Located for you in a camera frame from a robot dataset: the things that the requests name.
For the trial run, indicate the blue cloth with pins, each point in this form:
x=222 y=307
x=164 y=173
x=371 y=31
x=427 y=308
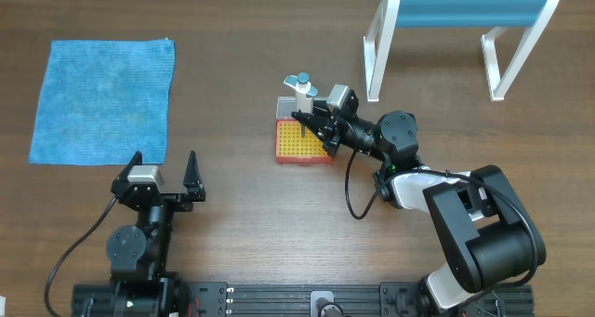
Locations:
x=97 y=98

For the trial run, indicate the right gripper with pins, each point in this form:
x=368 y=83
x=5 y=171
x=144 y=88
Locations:
x=338 y=131

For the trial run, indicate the white pipette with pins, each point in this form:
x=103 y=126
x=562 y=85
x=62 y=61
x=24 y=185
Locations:
x=304 y=101

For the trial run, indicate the red and yellow tip box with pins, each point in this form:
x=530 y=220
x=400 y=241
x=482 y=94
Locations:
x=293 y=145

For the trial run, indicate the mounting rail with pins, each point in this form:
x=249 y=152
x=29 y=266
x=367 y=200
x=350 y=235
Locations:
x=279 y=300

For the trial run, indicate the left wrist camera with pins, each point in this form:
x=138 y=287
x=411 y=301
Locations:
x=145 y=175

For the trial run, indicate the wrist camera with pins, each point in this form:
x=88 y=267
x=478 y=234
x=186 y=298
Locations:
x=338 y=96
x=145 y=175

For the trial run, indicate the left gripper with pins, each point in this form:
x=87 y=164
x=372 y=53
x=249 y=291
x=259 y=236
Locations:
x=172 y=198

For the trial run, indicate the white and blue stand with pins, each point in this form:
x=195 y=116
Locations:
x=465 y=8

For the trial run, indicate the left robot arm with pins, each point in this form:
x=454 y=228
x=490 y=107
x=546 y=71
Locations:
x=139 y=247

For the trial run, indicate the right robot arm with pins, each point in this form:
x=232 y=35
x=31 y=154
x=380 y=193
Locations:
x=488 y=247

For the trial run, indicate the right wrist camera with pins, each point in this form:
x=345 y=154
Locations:
x=338 y=96

